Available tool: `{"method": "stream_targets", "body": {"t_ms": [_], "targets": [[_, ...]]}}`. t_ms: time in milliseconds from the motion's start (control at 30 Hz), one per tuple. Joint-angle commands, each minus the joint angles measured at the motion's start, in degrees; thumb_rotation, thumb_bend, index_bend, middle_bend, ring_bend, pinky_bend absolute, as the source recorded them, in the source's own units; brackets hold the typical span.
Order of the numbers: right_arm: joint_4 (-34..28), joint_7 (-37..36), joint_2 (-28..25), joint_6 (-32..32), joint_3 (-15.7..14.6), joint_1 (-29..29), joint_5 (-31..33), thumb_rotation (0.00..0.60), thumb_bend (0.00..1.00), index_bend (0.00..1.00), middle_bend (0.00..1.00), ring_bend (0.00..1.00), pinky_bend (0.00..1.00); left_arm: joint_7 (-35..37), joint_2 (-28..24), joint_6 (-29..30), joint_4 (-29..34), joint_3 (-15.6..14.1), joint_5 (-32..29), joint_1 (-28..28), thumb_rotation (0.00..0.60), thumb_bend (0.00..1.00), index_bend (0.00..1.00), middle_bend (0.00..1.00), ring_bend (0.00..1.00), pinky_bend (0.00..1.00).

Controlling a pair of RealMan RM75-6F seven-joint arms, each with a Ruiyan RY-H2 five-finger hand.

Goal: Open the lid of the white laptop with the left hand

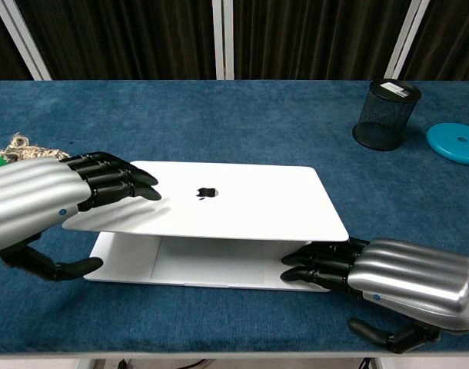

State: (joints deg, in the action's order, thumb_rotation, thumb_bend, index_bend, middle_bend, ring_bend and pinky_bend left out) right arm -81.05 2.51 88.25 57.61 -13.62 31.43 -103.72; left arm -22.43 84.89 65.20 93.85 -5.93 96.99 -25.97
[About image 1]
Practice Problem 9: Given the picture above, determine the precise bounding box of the black mesh pen holder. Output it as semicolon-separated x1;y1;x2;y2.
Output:
352;78;422;152

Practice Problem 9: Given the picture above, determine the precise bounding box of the white frame post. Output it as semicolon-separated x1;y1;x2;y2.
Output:
212;0;235;81
0;0;52;81
383;0;431;81

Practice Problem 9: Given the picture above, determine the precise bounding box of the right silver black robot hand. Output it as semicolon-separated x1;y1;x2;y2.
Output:
280;237;469;354

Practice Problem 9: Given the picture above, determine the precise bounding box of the blue table cloth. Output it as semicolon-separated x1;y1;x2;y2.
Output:
0;79;469;354

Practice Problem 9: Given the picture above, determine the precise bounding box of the white apple laptop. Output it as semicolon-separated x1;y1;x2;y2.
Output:
61;160;351;293

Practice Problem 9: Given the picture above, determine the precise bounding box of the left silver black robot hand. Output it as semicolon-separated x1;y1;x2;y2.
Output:
0;151;163;282

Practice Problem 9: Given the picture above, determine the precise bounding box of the beige woven rope mat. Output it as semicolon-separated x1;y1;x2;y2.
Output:
0;131;72;161

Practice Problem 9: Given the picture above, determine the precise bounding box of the teal round disc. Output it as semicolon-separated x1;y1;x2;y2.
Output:
427;122;469;167

